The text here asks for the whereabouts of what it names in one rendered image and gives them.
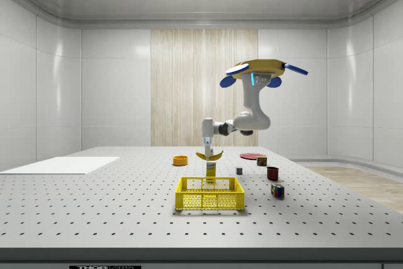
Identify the banana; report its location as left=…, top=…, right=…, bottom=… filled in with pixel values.
left=195, top=150, right=225, bottom=162

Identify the yellow bowl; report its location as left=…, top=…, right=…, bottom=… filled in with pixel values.
left=172, top=154, right=190, bottom=167

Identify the red plate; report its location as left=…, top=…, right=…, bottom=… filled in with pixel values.
left=239, top=152, right=268, bottom=161

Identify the yellow basket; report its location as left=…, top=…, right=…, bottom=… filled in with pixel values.
left=174, top=176, right=246, bottom=212

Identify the red mug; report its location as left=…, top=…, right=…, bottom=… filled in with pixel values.
left=266, top=165, right=280, bottom=181

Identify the puzzle cube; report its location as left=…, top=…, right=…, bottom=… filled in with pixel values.
left=270, top=183, right=285, bottom=200

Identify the drone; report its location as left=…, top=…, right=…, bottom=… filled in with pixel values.
left=219, top=59, right=310, bottom=89

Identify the white board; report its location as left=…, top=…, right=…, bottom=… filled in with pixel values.
left=0, top=156, right=121, bottom=176

